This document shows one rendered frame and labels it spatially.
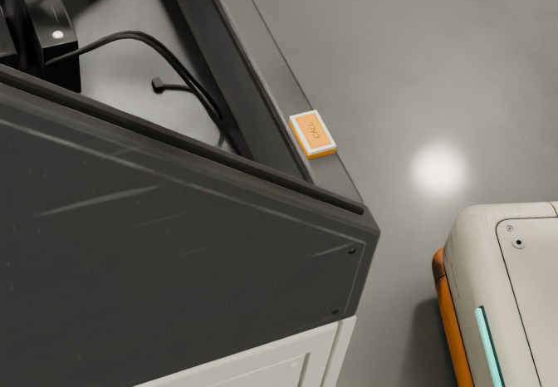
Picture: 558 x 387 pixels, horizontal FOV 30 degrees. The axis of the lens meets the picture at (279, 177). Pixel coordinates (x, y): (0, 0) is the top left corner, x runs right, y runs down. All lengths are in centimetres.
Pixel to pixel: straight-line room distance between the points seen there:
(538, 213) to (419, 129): 52
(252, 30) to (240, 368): 36
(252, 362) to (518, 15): 174
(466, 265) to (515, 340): 18
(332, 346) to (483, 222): 76
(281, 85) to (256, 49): 6
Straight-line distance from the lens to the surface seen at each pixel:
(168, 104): 123
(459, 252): 189
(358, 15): 258
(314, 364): 119
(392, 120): 237
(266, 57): 112
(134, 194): 79
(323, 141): 103
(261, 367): 113
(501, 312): 180
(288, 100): 108
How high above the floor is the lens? 175
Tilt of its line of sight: 52 degrees down
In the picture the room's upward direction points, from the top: 9 degrees clockwise
